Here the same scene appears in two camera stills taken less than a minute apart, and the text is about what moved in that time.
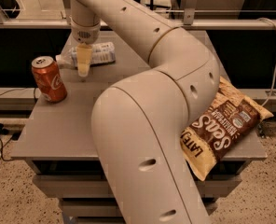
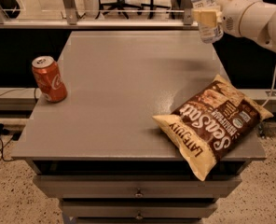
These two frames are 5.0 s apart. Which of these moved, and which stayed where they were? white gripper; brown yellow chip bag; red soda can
Moved: white gripper
Stayed: brown yellow chip bag; red soda can
